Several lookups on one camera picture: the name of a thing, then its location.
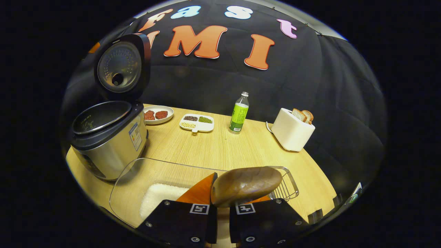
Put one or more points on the white rice heap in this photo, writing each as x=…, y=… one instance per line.
x=160, y=198

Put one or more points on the white divided bean dish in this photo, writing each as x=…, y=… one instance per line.
x=198, y=127

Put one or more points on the dark grey rice cooker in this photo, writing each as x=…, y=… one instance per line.
x=110, y=148

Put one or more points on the wooden spoon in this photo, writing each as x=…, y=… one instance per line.
x=246, y=186

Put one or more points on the green label bottle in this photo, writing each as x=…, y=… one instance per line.
x=238, y=115

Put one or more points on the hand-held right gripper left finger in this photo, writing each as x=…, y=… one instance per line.
x=179, y=220

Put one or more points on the clear plastic rice container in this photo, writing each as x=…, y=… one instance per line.
x=137, y=179

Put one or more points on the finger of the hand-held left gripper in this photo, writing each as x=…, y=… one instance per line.
x=93, y=47

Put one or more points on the white toaster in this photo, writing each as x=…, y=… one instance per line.
x=291, y=136

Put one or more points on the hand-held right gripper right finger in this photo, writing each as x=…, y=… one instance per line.
x=265, y=220

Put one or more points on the red meat piece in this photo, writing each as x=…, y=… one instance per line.
x=149, y=115
x=161, y=114

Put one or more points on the white round meat plate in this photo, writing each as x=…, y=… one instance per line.
x=158, y=121

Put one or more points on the black backdrop cloth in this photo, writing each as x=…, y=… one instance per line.
x=310, y=86

